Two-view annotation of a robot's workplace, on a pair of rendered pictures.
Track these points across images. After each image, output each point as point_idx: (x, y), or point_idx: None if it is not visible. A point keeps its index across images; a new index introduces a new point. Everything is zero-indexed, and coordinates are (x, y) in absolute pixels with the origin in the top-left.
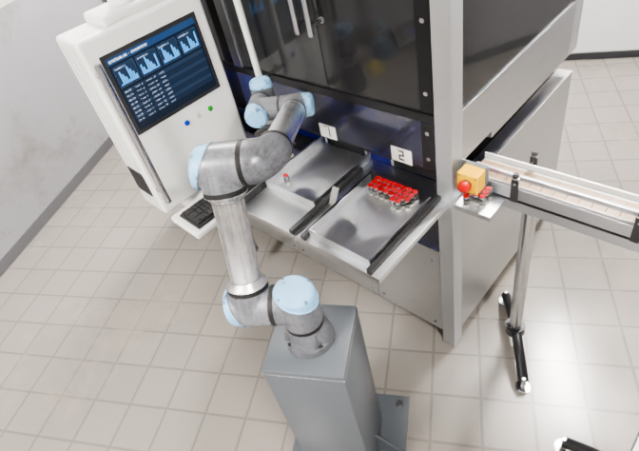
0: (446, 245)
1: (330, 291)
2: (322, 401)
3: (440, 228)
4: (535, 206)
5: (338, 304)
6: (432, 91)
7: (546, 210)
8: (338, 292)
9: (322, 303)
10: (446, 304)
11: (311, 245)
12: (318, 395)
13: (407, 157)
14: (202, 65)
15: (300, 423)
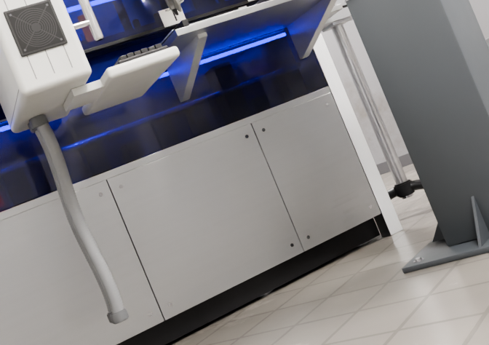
0: (329, 68)
1: (255, 311)
2: (461, 4)
3: (316, 51)
4: (346, 4)
5: (283, 299)
6: None
7: None
8: (263, 305)
9: (270, 309)
10: (365, 161)
11: None
12: None
13: None
14: None
15: (474, 67)
